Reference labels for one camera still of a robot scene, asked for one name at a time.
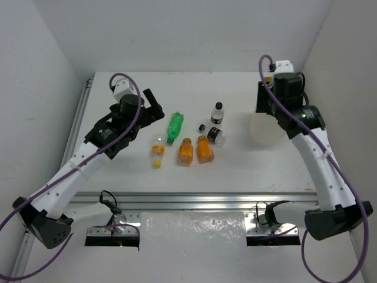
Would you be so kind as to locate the orange juice bottle right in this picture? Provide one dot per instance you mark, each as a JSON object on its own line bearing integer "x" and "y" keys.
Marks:
{"x": 204, "y": 150}

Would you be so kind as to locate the green plastic bottle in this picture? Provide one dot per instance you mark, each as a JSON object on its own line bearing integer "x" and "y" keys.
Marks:
{"x": 174, "y": 127}

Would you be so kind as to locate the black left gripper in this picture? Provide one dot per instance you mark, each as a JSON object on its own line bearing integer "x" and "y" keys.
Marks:
{"x": 150, "y": 109}

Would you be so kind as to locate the upright clear bottle black cap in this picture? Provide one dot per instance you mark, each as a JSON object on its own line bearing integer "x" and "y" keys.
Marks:
{"x": 217, "y": 114}

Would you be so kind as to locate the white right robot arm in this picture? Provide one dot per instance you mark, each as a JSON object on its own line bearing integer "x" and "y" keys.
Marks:
{"x": 338, "y": 211}

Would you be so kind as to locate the aluminium frame rail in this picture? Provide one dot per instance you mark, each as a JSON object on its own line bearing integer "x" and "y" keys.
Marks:
{"x": 241, "y": 173}

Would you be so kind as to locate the clear bottle with black label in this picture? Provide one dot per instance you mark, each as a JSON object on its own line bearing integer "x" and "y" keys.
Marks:
{"x": 213, "y": 134}

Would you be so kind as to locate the orange juice bottle left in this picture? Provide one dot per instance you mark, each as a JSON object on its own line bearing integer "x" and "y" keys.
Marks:
{"x": 185, "y": 152}

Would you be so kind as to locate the white foam sheet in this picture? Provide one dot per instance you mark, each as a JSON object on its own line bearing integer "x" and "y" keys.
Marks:
{"x": 192, "y": 247}

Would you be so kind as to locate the small orange juice bottle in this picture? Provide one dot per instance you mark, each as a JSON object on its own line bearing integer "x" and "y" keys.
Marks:
{"x": 269, "y": 81}

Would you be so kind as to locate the white bin with black rim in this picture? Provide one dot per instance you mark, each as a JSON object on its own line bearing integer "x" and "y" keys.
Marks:
{"x": 265, "y": 130}

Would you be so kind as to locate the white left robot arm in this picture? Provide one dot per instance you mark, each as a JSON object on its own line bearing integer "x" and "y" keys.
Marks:
{"x": 45, "y": 213}

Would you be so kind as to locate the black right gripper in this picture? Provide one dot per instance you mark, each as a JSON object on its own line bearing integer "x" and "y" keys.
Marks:
{"x": 261, "y": 95}

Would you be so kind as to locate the clear bottle with yellow cap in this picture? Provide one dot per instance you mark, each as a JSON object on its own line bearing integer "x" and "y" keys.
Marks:
{"x": 158, "y": 145}

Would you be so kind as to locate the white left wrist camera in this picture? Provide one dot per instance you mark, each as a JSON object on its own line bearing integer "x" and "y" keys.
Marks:
{"x": 122, "y": 88}

